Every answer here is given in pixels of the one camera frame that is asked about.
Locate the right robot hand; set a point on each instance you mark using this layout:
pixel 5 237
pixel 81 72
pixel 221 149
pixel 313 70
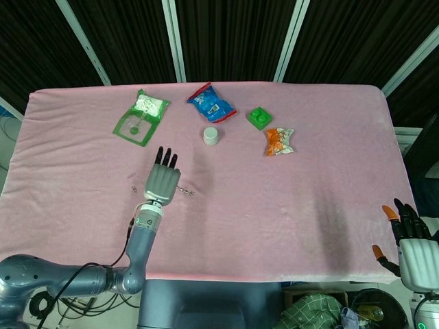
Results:
pixel 418 264

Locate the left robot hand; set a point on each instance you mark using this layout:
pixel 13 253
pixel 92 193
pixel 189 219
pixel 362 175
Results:
pixel 161 181

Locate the metal bead chain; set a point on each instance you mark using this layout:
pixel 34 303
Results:
pixel 185 190

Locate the silver paper clip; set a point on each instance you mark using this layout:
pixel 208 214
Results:
pixel 131 176
pixel 134 189

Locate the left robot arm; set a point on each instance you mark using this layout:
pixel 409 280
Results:
pixel 140 240

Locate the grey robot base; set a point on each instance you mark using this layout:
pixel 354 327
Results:
pixel 205 301

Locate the black trash bin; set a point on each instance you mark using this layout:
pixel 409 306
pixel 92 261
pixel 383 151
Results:
pixel 391 308

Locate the white small cup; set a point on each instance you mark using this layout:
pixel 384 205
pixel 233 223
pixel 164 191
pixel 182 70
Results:
pixel 211 136

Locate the yellow plastic bottle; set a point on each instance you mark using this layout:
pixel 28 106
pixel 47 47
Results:
pixel 370 312

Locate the green white plastic packet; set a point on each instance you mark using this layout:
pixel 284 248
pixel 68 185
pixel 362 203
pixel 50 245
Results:
pixel 145 109

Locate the blue grey rag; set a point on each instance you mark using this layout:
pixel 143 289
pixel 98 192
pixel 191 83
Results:
pixel 349 318

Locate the blue snack bag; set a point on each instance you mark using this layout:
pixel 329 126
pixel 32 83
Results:
pixel 211 104

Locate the pink tablecloth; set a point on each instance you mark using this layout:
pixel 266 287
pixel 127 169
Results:
pixel 240 240

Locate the green toy brick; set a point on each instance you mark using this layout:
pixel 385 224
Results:
pixel 259 117

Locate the green checkered cloth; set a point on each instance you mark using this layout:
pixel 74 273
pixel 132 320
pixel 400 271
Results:
pixel 308 312

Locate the orange white crumpled wrapper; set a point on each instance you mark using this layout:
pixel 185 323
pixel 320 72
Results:
pixel 278 142

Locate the black pleated curtain panel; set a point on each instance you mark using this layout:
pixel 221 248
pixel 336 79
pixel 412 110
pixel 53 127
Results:
pixel 360 41
pixel 425 89
pixel 233 41
pixel 130 41
pixel 34 41

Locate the white metal frame post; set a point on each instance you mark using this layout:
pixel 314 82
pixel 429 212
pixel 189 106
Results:
pixel 174 41
pixel 86 48
pixel 10 108
pixel 411 61
pixel 291 41

